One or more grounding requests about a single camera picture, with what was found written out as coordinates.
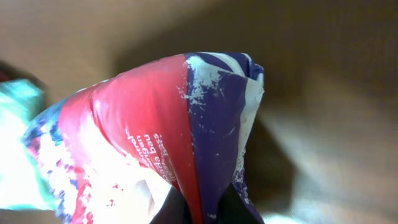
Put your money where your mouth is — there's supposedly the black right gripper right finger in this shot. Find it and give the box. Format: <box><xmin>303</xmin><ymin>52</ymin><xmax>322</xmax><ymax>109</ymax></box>
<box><xmin>216</xmin><ymin>184</ymin><xmax>263</xmax><ymax>224</ymax></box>

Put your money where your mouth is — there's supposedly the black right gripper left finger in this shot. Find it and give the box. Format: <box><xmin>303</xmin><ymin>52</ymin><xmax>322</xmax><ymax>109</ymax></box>
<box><xmin>150</xmin><ymin>187</ymin><xmax>192</xmax><ymax>224</ymax></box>

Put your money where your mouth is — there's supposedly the red purple pad package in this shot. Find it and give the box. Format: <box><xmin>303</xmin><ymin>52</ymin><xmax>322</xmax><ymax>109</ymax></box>
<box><xmin>22</xmin><ymin>52</ymin><xmax>264</xmax><ymax>223</ymax></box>

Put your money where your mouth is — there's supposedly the teal wet wipes packet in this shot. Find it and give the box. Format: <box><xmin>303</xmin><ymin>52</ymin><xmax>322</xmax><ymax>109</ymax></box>
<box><xmin>1</xmin><ymin>79</ymin><xmax>55</xmax><ymax>210</ymax></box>

